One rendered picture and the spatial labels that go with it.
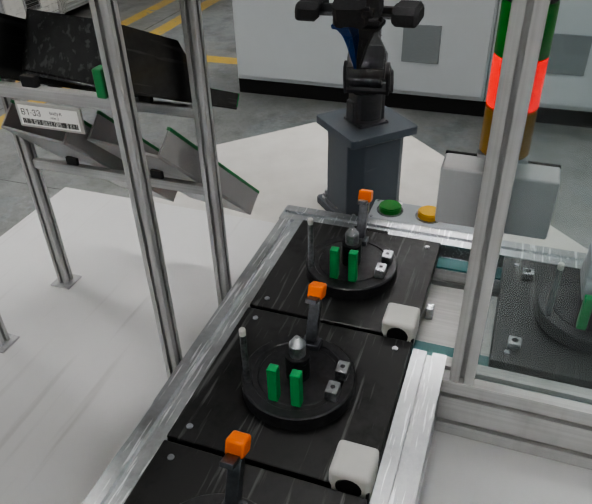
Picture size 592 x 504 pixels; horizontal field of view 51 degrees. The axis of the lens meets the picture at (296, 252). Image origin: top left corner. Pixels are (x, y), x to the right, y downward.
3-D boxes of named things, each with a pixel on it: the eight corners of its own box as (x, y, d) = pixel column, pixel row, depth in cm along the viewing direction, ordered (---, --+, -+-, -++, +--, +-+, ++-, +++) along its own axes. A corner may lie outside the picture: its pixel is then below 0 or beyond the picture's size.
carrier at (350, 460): (248, 316, 91) (242, 246, 84) (411, 352, 84) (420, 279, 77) (168, 447, 73) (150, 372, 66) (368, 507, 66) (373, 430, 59)
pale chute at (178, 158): (190, 197, 113) (198, 174, 113) (251, 215, 107) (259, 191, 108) (85, 139, 87) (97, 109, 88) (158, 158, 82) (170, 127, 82)
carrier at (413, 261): (303, 229, 110) (301, 165, 103) (440, 252, 103) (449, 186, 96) (249, 315, 92) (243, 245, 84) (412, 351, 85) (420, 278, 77)
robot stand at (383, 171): (373, 185, 140) (377, 100, 129) (410, 215, 129) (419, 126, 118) (316, 201, 135) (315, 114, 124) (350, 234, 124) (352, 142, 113)
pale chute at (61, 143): (118, 186, 117) (127, 163, 117) (174, 202, 111) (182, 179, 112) (-1, 127, 91) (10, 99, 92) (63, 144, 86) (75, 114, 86)
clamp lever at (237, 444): (227, 496, 62) (233, 428, 60) (246, 501, 62) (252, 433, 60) (211, 517, 59) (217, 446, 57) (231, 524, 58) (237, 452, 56)
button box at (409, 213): (374, 225, 119) (375, 197, 116) (486, 243, 113) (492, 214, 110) (365, 244, 114) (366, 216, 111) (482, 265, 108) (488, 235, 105)
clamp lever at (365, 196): (355, 235, 100) (361, 188, 98) (367, 237, 99) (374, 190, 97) (350, 239, 96) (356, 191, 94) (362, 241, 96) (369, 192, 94)
